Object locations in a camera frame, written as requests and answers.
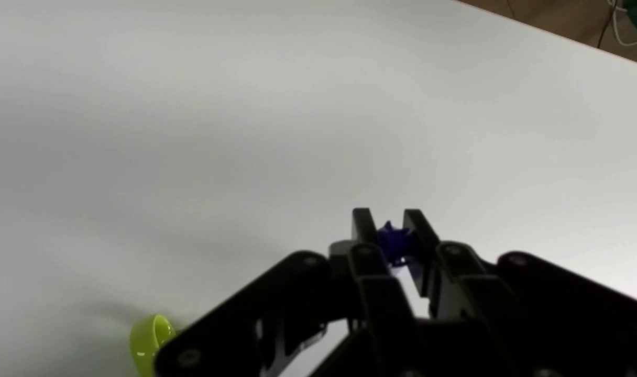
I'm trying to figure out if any green mug with print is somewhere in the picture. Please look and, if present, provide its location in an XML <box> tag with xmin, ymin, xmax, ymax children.
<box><xmin>127</xmin><ymin>312</ymin><xmax>182</xmax><ymax>377</ymax></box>

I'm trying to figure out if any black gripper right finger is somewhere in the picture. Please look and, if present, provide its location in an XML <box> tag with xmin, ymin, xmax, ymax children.
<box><xmin>400</xmin><ymin>208</ymin><xmax>637</xmax><ymax>377</ymax></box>

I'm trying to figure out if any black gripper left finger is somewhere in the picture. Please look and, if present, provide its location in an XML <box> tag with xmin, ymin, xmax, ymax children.
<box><xmin>152</xmin><ymin>206</ymin><xmax>431</xmax><ymax>377</ymax></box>

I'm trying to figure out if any white cable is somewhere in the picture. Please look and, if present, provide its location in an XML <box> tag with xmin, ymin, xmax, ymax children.
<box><xmin>605</xmin><ymin>0</ymin><xmax>637</xmax><ymax>50</ymax></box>

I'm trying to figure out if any blue marker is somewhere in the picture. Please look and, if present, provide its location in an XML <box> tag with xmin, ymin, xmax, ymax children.
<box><xmin>372</xmin><ymin>220</ymin><xmax>412</xmax><ymax>273</ymax></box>

